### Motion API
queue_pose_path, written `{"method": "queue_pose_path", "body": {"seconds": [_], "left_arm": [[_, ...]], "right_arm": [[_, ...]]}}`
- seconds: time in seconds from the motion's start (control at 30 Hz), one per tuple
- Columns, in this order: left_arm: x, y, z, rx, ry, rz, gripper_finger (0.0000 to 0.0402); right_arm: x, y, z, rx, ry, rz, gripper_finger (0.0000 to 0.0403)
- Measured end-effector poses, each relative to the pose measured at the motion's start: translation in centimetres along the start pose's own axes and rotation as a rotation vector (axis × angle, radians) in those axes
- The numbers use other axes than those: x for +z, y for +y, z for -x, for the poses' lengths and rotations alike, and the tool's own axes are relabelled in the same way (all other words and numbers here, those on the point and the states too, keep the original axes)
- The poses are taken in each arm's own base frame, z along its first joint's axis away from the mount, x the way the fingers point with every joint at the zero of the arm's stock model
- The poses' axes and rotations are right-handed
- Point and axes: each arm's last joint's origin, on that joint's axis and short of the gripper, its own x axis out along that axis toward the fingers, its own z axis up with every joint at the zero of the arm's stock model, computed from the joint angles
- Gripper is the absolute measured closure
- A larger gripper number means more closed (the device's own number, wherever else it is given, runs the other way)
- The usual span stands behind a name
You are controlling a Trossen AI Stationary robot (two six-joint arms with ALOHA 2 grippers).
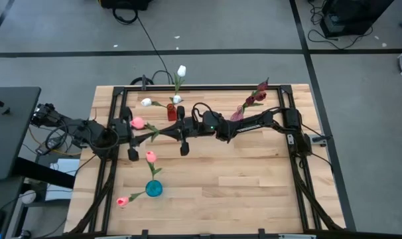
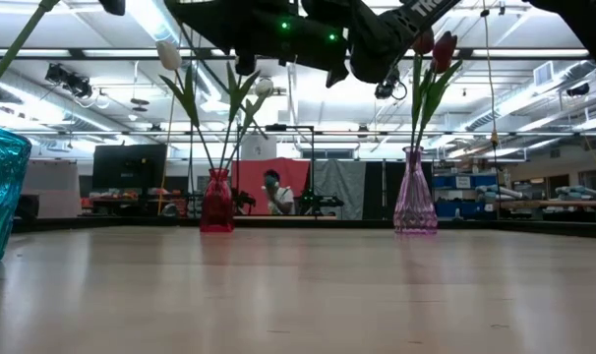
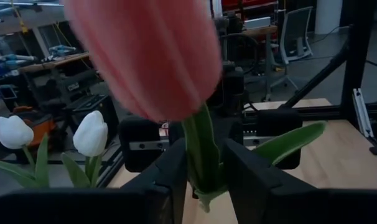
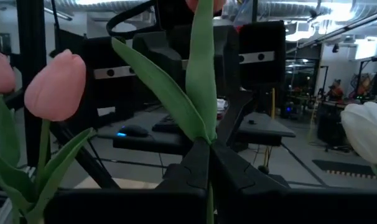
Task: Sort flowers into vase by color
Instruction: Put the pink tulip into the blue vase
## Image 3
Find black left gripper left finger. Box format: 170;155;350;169
119;139;189;224

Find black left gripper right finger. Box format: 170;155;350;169
224;139;317;224

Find pink artificial tulip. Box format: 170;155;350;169
63;0;328;214

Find black tool case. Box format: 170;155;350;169
63;93;120;147

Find orange black vacuum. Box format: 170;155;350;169
12;105;57;147

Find wooden work table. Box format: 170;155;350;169
19;52;90;75

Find grey office chair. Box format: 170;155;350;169
269;6;314;93

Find white pillar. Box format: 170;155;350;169
314;0;344;35

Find silver frame bracket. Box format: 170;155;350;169
352;88;375;138

